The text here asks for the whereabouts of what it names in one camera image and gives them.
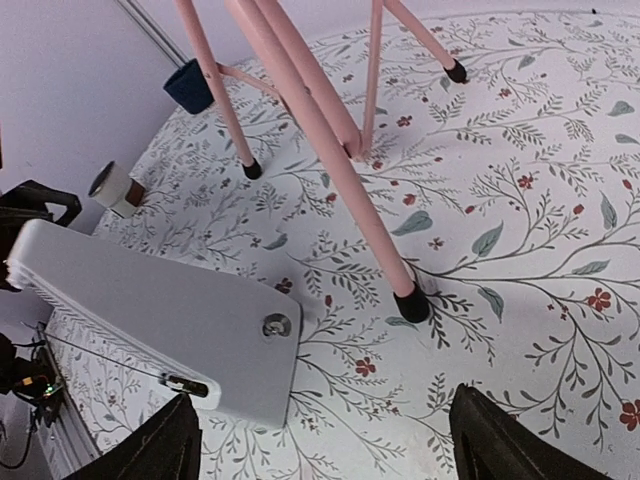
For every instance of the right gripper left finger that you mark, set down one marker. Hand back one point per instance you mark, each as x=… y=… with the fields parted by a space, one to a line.
x=166 y=446

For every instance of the left aluminium post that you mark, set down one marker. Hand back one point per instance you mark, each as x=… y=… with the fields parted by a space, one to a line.
x=151 y=28

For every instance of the white metronome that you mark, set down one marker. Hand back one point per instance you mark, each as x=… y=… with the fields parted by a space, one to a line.
x=229 y=342

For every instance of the dark blue cup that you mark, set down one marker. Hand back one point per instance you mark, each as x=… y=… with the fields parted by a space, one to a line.
x=188 y=88

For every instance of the pink music stand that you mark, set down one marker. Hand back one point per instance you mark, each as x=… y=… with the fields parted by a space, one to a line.
x=300 y=84

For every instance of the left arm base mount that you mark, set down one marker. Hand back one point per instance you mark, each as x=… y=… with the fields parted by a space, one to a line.
x=27 y=371

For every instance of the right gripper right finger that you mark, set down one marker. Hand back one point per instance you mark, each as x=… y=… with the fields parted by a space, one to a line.
x=489 y=444

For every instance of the paper coffee cup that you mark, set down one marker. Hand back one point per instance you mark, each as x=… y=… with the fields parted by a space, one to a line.
x=114 y=189

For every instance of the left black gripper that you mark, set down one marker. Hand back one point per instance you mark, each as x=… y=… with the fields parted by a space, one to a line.
x=29 y=201

